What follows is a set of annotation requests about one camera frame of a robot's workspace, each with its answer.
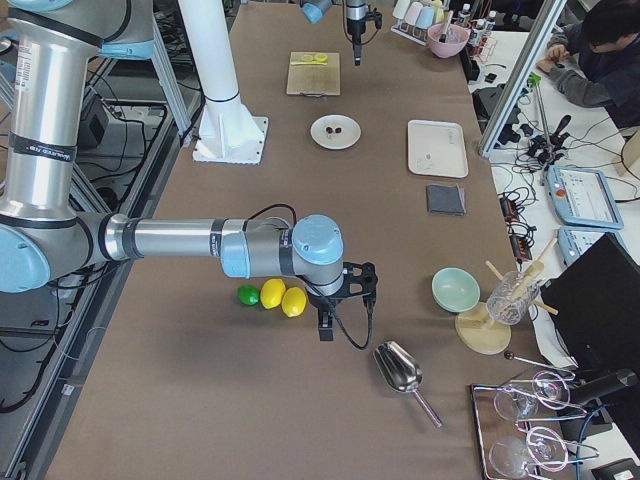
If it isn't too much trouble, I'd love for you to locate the seated person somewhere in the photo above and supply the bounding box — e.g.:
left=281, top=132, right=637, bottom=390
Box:
left=536, top=0, right=639, bottom=131

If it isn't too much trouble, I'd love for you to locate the yellow cup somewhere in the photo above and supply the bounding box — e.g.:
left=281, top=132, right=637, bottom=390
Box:
left=431, top=0, right=446, bottom=24

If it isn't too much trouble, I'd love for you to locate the wooden glass stand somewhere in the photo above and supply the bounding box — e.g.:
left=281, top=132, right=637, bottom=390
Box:
left=455, top=237, right=558, bottom=355

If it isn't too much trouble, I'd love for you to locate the light blue cup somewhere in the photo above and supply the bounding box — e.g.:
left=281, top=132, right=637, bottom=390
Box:
left=416, top=5, right=435, bottom=30

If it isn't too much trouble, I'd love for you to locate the steel muddler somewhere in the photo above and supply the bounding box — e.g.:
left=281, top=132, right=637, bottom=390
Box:
left=439, top=10, right=454, bottom=43

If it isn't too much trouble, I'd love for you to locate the pink cup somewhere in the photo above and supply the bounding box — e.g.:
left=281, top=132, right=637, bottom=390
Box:
left=405, top=1, right=424, bottom=27

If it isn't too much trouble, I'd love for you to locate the wooden cutting board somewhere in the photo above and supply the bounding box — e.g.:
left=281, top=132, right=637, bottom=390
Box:
left=286, top=51, right=341, bottom=97

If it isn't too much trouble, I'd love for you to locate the aluminium frame post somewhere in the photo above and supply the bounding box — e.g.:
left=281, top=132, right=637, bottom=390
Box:
left=478, top=0, right=567, bottom=159

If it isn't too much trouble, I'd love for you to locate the grey folded cloth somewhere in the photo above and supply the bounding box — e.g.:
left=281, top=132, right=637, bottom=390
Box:
left=426, top=184, right=466, bottom=216

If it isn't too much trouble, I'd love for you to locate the wine glass rack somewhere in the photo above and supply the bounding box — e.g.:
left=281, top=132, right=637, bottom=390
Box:
left=469, top=369, right=599, bottom=479

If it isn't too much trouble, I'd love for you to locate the cream rabbit tray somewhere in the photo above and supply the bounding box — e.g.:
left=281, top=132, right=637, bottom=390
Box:
left=407, top=119, right=469, bottom=179

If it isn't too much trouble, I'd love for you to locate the green bowl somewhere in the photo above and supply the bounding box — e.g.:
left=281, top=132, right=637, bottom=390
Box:
left=431, top=267, right=480, bottom=313

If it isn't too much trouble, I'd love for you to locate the clear textured glass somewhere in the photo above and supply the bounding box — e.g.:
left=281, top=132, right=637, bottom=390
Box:
left=486, top=271, right=539, bottom=326

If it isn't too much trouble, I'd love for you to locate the green lime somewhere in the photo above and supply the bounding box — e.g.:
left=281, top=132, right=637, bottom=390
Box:
left=236, top=284, right=260, bottom=306

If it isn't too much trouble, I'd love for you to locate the pink bowl with ice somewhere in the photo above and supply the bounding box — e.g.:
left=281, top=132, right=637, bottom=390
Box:
left=427, top=23, right=470, bottom=59

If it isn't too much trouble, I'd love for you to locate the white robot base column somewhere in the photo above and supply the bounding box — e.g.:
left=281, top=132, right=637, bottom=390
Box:
left=179, top=0, right=268, bottom=165

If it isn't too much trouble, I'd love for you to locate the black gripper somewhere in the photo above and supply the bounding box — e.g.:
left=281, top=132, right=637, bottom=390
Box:
left=345, top=4, right=383, bottom=66
left=308, top=262, right=376, bottom=342

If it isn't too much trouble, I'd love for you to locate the reacher grabber tool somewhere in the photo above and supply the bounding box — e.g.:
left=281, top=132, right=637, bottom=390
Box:
left=527, top=73, right=554, bottom=186

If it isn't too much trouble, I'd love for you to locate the cream round plate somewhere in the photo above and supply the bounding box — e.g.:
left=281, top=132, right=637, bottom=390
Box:
left=310, top=114, right=362, bottom=150

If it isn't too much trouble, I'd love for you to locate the blue teach pendant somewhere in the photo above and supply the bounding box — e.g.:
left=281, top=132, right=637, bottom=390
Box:
left=556, top=226, right=609, bottom=267
left=546, top=165, right=624, bottom=230

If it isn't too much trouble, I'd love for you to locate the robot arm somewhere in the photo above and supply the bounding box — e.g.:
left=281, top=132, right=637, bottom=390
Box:
left=299, top=0, right=383, bottom=67
left=1, top=1, right=377, bottom=341

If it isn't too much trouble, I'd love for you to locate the black monitor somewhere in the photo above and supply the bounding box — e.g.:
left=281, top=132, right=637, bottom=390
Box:
left=541, top=233, right=639, bottom=372

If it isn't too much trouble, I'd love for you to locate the yellow plastic knife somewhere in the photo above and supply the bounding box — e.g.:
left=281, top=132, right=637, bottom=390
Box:
left=289, top=60, right=328, bottom=66

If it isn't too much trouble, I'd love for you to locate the steel scoop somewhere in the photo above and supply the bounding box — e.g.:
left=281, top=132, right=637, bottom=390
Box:
left=374, top=341, right=444, bottom=428

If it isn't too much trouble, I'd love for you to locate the white wire cup rack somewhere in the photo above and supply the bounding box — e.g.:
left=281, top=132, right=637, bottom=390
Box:
left=390, top=19, right=427, bottom=45

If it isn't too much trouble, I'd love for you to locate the white cup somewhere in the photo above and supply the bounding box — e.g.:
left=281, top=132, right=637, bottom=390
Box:
left=392, top=0, right=411, bottom=20

